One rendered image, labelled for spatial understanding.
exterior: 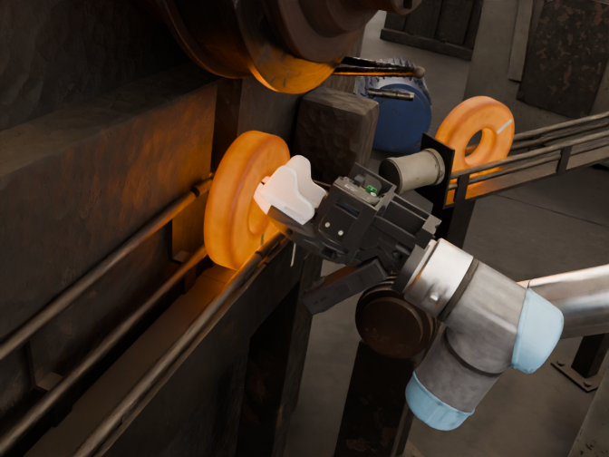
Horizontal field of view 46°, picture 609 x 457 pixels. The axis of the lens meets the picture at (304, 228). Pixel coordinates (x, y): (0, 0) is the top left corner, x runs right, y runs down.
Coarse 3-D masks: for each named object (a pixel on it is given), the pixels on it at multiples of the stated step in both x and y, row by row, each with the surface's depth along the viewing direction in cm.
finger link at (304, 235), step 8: (272, 208) 75; (272, 216) 75; (280, 216) 75; (288, 216) 75; (280, 224) 74; (288, 224) 74; (296, 224) 74; (304, 224) 75; (312, 224) 75; (288, 232) 74; (296, 232) 73; (304, 232) 73; (312, 232) 74; (296, 240) 74; (304, 240) 73; (312, 240) 74; (312, 248) 74; (320, 248) 73; (328, 248) 75
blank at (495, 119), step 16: (480, 96) 115; (464, 112) 112; (480, 112) 113; (496, 112) 115; (448, 128) 113; (464, 128) 112; (480, 128) 114; (496, 128) 117; (512, 128) 119; (448, 144) 112; (464, 144) 114; (480, 144) 121; (496, 144) 119; (464, 160) 116; (480, 160) 119
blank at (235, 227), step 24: (240, 144) 74; (264, 144) 75; (240, 168) 72; (264, 168) 76; (216, 192) 72; (240, 192) 72; (216, 216) 73; (240, 216) 74; (264, 216) 82; (216, 240) 74; (240, 240) 76; (264, 240) 82; (240, 264) 78
